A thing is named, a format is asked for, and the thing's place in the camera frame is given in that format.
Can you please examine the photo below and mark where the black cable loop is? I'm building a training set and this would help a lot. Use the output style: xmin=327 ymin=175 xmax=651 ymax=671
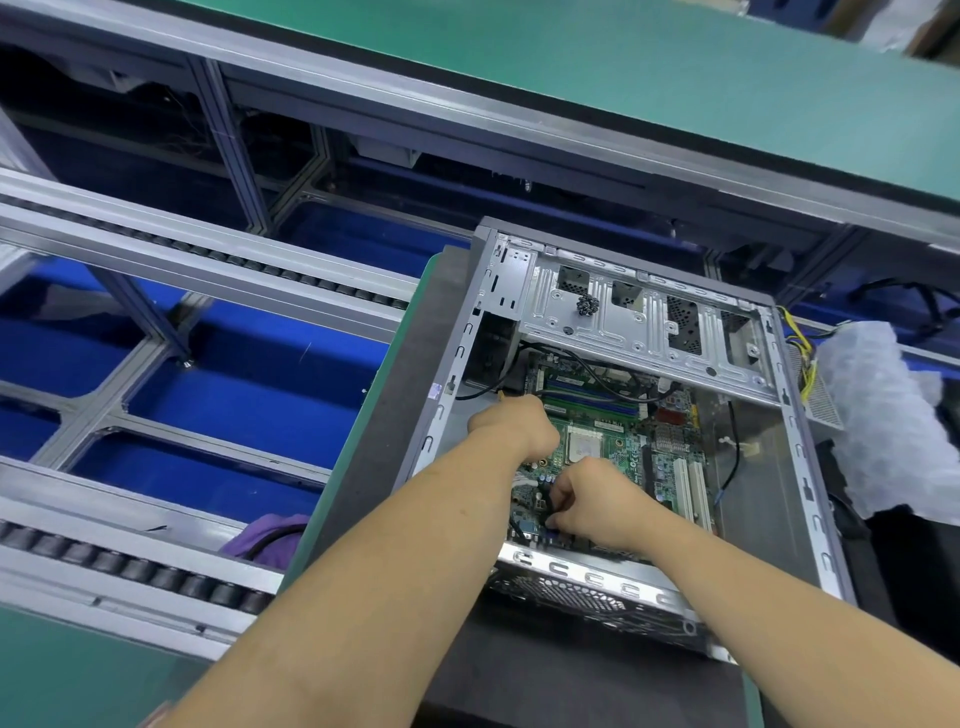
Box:
xmin=847 ymin=277 xmax=960 ymax=341

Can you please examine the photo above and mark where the person's left hand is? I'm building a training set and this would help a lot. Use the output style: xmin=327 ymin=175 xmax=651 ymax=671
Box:
xmin=466 ymin=393 xmax=563 ymax=468

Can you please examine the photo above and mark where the aluminium roller conveyor rail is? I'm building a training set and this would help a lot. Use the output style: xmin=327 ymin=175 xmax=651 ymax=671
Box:
xmin=0 ymin=165 xmax=422 ymax=344

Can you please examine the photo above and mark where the grey power supply unit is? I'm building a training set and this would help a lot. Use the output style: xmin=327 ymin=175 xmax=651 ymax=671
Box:
xmin=780 ymin=306 xmax=828 ymax=440

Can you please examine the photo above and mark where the small purple object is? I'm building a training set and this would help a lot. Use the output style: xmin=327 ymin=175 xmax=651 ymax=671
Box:
xmin=220 ymin=513 xmax=314 ymax=572

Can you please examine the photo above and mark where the person's right hand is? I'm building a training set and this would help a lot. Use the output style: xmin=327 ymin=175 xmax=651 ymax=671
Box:
xmin=544 ymin=456 xmax=671 ymax=555

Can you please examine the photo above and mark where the white bubble wrap bag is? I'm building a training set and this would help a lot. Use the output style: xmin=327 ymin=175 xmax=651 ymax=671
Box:
xmin=817 ymin=321 xmax=960 ymax=527

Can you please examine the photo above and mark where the black and silver computer case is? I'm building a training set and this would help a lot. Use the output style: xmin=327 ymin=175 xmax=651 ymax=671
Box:
xmin=393 ymin=217 xmax=857 ymax=665

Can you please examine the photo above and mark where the person's left forearm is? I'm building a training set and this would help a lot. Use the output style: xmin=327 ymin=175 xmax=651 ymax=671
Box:
xmin=157 ymin=444 xmax=536 ymax=728

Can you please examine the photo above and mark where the person's right forearm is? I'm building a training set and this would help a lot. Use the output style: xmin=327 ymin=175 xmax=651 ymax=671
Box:
xmin=636 ymin=510 xmax=960 ymax=728

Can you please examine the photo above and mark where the green conveyor belt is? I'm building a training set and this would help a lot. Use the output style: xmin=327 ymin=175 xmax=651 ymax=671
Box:
xmin=180 ymin=0 xmax=960 ymax=204

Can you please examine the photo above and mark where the green motherboard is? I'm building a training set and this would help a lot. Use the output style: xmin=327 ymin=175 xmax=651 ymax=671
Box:
xmin=507 ymin=354 xmax=716 ymax=566

